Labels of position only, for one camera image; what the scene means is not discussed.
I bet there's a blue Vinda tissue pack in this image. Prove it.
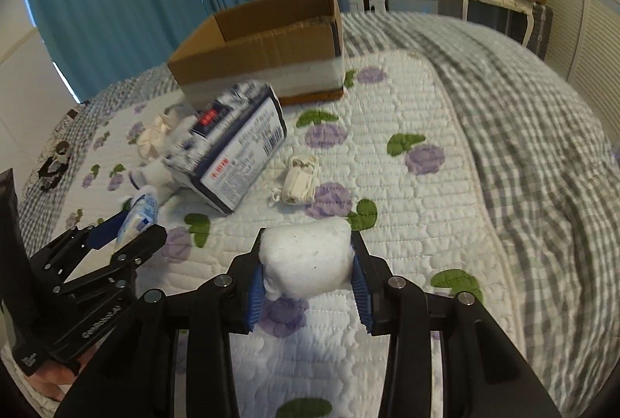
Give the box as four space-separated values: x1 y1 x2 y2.
117 186 158 249

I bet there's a floral large tissue pack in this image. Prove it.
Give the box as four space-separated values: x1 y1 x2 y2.
162 80 287 214

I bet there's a white fluffy soft bundle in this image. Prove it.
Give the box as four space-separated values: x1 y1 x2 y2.
258 218 354 301

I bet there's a person's left hand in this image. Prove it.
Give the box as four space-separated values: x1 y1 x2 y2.
25 345 98 402

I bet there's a black white cartoon pillow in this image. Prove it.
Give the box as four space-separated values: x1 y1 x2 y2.
22 101 91 206

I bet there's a grey checked bed sheet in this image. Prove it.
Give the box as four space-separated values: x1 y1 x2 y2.
20 14 619 417

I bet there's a white floral quilted blanket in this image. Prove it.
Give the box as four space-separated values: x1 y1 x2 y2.
47 48 530 418

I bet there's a brown cardboard box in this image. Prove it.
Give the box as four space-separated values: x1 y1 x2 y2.
167 0 346 109

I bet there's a dark striped suitcase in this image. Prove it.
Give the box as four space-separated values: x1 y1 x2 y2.
527 2 554 60

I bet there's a cream sliding wardrobe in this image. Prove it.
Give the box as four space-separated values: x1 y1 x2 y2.
534 0 620 109

